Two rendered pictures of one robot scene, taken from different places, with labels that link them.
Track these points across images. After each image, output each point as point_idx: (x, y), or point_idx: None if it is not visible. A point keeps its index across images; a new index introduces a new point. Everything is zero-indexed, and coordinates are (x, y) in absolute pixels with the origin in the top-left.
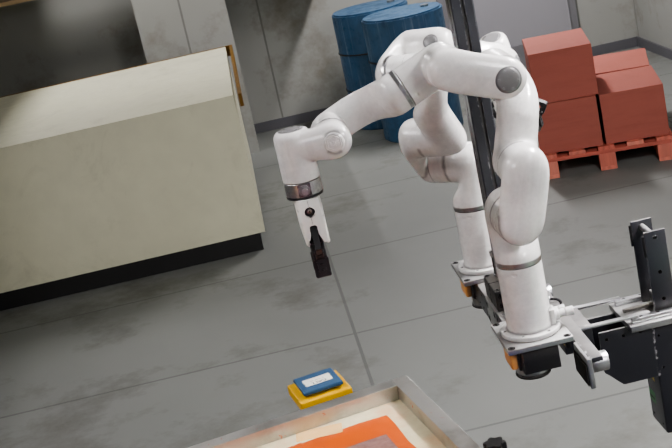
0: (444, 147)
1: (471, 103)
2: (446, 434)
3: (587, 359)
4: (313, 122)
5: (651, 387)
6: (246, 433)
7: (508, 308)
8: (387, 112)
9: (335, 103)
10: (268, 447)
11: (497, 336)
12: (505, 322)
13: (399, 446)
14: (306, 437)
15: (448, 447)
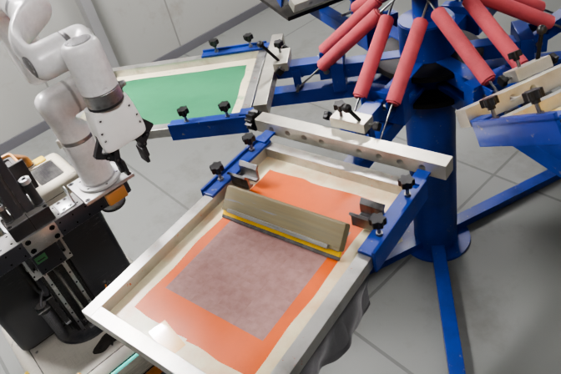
0: None
1: None
2: (179, 230)
3: None
4: (45, 50)
5: (37, 255)
6: (195, 371)
7: (103, 162)
8: (38, 28)
9: (18, 38)
10: (197, 362)
11: (105, 192)
12: (90, 190)
13: (182, 268)
14: (176, 342)
15: (183, 236)
